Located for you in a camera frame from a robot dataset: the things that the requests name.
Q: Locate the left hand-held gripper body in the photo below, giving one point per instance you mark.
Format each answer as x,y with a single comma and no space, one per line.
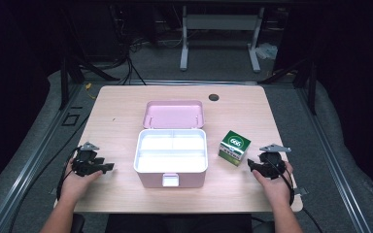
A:
84,163

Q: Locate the white plastic bag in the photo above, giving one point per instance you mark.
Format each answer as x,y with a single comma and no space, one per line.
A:
267,51

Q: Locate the person's right hand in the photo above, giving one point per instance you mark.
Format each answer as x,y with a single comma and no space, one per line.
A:
277,189

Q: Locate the black stand legs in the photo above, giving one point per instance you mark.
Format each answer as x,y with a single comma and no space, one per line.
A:
66,77
311,87

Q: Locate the person's left hand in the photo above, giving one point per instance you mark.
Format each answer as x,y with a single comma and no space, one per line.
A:
74,184

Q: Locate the person's dark clothing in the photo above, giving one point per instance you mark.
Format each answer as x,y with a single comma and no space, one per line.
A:
178,224

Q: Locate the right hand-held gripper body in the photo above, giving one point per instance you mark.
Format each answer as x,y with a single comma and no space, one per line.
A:
272,166

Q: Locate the grey metal stand frame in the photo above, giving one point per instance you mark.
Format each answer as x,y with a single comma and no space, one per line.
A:
220,22

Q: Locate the grey metal floor rail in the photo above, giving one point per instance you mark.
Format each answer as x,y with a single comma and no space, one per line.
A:
29,161
333,161

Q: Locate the pink storage box with lid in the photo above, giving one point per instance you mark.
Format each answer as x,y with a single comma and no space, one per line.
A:
171,155

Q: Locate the grey metal table bracket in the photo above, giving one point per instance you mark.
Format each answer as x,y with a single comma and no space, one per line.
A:
301,191

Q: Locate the green and white carton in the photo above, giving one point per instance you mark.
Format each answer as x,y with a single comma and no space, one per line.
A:
234,147

